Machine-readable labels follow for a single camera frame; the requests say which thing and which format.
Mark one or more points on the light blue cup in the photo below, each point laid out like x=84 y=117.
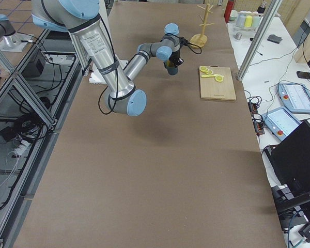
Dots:
x=241 y=20

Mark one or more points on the small metal cup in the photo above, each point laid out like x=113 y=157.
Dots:
x=238 y=36

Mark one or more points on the aluminium frame post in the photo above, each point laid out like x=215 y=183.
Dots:
x=264 y=25

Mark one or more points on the blue teach pendant tablet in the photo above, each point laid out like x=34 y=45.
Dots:
x=281 y=122
x=295 y=97

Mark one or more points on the dark blue mug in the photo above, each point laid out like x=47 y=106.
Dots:
x=171 y=68

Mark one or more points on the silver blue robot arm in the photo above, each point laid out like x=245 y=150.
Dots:
x=82 y=19
x=6 y=28

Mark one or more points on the yellow cup on tray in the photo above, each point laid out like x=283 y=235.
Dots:
x=248 y=21

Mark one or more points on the black monitor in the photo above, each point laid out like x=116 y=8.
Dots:
x=291 y=163

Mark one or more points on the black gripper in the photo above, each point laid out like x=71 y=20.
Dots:
x=175 y=55

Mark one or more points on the red cylinder bottle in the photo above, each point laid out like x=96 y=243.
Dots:
x=228 y=9

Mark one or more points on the wooden cup storage rack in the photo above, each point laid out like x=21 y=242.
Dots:
x=199 y=40

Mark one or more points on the grey cup on tray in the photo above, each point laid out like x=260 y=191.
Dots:
x=255 y=21

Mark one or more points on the small black square pad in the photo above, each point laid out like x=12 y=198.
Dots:
x=274 y=38

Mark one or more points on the wooden cutting board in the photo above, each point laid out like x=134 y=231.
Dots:
x=210 y=89

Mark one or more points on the lemon slice toy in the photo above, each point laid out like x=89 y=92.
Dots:
x=219 y=78
x=209 y=72
x=204 y=69

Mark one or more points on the black smartphone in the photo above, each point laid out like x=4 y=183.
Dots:
x=303 y=75

